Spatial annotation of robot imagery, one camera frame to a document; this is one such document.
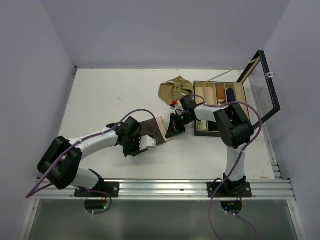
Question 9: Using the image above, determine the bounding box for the brown underwear beige waistband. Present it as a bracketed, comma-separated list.
[140, 116, 172, 146]

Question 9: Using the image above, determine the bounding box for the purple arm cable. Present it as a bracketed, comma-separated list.
[174, 94, 263, 240]
[25, 108, 158, 216]

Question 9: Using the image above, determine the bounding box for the khaki crumpled underwear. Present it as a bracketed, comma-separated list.
[158, 76, 194, 106]

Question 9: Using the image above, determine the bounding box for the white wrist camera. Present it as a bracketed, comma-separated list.
[170, 100, 184, 113]
[139, 135, 157, 151]

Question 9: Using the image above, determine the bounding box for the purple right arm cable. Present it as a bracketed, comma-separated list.
[174, 94, 263, 240]

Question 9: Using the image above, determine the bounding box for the aluminium mounting rail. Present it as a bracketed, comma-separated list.
[31, 179, 295, 201]

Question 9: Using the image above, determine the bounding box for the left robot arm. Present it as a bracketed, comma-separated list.
[37, 117, 142, 197]

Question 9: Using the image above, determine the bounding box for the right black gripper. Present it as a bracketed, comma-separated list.
[166, 111, 194, 137]

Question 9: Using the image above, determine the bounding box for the rolled cream underwear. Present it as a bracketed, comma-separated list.
[197, 120, 208, 132]

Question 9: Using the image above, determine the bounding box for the rolled orange underwear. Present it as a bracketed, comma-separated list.
[216, 85, 226, 104]

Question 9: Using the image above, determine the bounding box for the rolled navy underwear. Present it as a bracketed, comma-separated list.
[226, 87, 236, 103]

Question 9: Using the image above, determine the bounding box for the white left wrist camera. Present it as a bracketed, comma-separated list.
[139, 135, 157, 151]

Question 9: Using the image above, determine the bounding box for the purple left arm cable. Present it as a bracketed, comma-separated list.
[25, 108, 158, 216]

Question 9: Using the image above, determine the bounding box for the black compartment storage box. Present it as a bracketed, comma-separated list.
[193, 50, 281, 123]

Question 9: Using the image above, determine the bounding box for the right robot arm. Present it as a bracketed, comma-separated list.
[165, 95, 254, 198]

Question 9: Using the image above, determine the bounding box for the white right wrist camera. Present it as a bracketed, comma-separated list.
[170, 100, 184, 113]

